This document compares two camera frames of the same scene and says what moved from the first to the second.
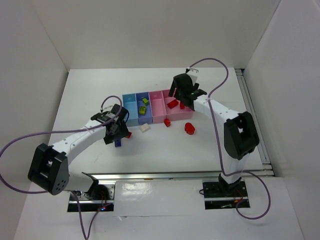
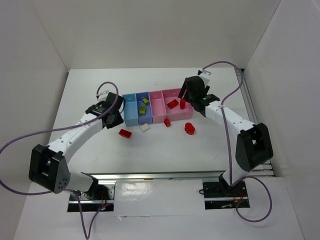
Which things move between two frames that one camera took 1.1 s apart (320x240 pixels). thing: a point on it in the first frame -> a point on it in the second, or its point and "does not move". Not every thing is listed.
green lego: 142,110 does not move
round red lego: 189,128 does not move
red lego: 172,103 does not move
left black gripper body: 116,135 -> 113,120
